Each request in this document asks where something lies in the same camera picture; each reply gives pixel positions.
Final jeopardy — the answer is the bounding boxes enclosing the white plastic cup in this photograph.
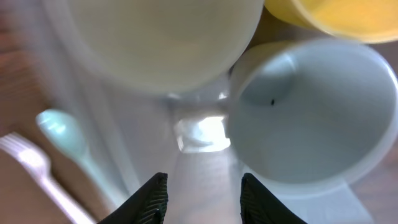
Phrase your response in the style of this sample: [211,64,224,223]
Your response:
[44,0,263,95]

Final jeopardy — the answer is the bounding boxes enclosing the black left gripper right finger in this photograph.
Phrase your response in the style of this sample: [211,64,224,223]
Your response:
[240,173,306,224]

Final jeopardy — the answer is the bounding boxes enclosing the clear plastic container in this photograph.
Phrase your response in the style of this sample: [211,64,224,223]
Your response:
[44,1,373,223]

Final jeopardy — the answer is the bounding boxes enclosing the white plastic fork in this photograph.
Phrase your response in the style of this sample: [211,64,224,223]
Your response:
[1,133,96,224]

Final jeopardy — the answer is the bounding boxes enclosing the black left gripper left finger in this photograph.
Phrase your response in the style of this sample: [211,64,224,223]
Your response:
[98,172,169,224]

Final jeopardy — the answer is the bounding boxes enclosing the mint green plastic spoon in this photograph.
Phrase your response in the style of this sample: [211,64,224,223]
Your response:
[35,109,127,209]

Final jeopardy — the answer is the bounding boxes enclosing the yellow plastic cup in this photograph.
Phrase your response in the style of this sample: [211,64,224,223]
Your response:
[264,0,397,44]

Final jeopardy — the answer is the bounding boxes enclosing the grey plastic cup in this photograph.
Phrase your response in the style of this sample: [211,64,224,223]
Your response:
[226,39,397,196]

